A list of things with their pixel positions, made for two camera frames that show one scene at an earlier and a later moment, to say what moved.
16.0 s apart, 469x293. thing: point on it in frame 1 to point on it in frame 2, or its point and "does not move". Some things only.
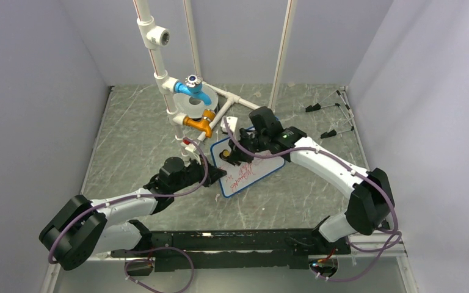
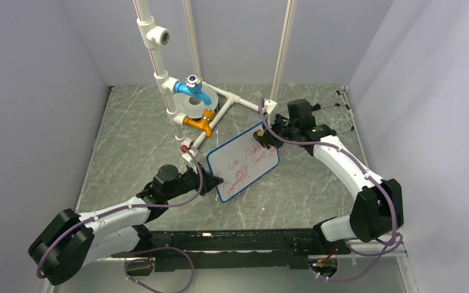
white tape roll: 182,102 does not move
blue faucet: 193,85 does not move
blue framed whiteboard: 232,177 does not move
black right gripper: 239,154 to 269,138
